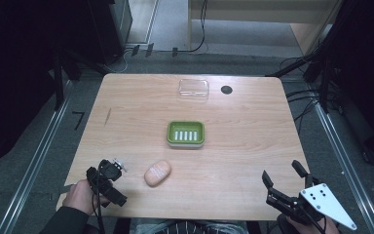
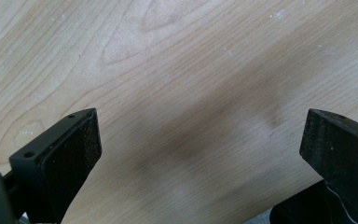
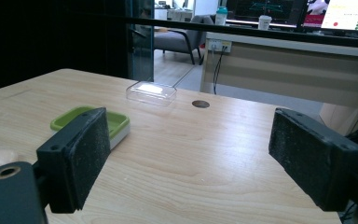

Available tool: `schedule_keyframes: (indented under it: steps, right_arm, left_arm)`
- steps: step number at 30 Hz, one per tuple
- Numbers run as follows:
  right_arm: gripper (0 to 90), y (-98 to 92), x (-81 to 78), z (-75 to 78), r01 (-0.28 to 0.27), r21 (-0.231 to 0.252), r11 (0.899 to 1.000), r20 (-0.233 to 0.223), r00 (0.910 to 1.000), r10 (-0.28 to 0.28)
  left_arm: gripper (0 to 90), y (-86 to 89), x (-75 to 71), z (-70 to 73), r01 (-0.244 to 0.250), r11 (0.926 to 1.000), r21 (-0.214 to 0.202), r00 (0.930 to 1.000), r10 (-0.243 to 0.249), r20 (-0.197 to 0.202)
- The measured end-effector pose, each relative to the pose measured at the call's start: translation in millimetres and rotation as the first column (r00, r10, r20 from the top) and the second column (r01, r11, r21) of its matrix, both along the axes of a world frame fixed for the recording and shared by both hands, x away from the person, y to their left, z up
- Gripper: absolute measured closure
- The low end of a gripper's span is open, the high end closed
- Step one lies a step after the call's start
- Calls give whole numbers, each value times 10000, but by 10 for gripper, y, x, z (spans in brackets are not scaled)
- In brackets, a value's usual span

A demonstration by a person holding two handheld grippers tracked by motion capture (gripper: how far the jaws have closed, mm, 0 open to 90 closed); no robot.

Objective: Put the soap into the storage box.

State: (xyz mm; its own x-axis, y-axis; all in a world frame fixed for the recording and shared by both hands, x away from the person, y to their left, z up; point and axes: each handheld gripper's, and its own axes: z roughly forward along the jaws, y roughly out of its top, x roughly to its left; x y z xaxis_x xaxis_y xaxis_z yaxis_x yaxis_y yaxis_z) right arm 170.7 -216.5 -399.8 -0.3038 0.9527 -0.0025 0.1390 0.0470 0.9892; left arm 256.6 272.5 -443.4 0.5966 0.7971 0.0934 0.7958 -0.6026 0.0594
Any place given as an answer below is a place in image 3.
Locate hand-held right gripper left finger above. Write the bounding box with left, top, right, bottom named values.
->
left=35, top=106, right=112, bottom=215

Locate computer monitor with bright screen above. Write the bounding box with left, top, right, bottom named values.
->
left=302, top=0, right=358, bottom=32

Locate white bottle with teal cap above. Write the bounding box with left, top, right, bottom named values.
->
left=214, top=7, right=228, bottom=26

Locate white wall socket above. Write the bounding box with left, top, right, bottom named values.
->
left=207, top=39, right=232, bottom=53

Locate clear plastic container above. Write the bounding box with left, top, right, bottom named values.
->
left=125, top=80, right=178, bottom=107

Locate glass partition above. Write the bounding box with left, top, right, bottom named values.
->
left=126, top=0, right=156, bottom=83

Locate black power cable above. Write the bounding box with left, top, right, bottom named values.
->
left=213, top=46, right=227, bottom=95

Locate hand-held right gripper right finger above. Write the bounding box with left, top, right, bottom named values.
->
left=268, top=107, right=358, bottom=213

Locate grey armchair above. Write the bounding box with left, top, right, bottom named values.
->
left=153, top=15, right=214, bottom=65

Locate black metal rail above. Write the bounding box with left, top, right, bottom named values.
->
left=124, top=16, right=358, bottom=49

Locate round table cable hole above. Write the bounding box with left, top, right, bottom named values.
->
left=191, top=99, right=211, bottom=109

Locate green and white soap dish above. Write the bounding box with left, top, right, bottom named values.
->
left=49, top=105, right=131, bottom=150

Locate beige office desk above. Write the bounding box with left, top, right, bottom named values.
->
left=200, top=32, right=358, bottom=136

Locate white paper cup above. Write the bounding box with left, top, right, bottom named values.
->
left=257, top=14, right=273, bottom=31

